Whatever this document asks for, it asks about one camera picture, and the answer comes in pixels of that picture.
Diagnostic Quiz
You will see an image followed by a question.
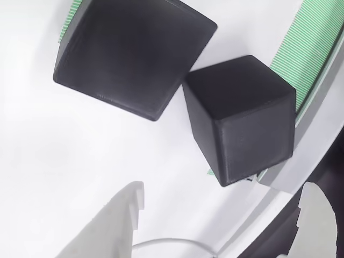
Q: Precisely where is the white cable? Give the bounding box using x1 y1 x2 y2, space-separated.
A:
131 238 224 258

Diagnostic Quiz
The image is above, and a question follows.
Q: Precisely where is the black rounded plastic block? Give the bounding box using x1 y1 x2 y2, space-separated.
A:
53 0 218 122
182 55 296 188

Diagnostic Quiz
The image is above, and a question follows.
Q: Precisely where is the green striped square marker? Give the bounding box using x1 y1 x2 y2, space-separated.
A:
58 0 82 44

